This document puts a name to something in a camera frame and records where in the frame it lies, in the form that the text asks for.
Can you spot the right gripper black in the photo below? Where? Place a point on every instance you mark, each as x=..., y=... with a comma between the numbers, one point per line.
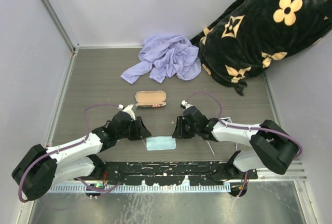
x=179, y=132

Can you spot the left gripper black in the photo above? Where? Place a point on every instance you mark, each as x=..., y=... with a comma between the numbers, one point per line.
x=140, y=131

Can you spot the light blue cleaning cloth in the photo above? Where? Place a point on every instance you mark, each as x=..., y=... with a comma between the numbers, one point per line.
x=160, y=143

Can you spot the printed glasses case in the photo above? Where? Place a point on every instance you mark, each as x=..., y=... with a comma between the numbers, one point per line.
x=150, y=99

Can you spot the white frame sunglasses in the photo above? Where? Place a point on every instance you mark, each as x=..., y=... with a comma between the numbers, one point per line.
x=228, y=120

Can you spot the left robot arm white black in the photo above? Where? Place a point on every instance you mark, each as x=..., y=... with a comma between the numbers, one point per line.
x=41, y=168

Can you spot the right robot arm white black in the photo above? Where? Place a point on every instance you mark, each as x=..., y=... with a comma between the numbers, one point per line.
x=271, y=147

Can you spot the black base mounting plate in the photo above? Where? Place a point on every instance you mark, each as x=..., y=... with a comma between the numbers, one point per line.
x=199, y=173

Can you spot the crumpled lavender cloth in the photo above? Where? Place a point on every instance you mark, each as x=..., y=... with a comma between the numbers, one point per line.
x=163, y=56

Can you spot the black floral plush blanket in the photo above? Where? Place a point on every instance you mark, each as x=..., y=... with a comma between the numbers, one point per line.
x=252, y=34

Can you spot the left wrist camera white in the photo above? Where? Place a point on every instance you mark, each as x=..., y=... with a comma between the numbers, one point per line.
x=129, y=109

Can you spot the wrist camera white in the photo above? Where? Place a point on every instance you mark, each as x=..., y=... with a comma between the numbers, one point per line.
x=129, y=109
x=185, y=105

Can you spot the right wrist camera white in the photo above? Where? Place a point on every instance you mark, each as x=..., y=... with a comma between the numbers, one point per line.
x=185, y=105

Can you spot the slotted grey cable duct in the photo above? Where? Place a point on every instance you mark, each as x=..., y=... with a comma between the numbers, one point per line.
x=143, y=188

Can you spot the aluminium front rail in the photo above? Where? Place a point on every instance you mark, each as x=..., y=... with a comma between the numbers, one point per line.
x=295, y=172

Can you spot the aluminium frame post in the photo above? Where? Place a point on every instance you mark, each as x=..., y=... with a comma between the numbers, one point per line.
x=58, y=17

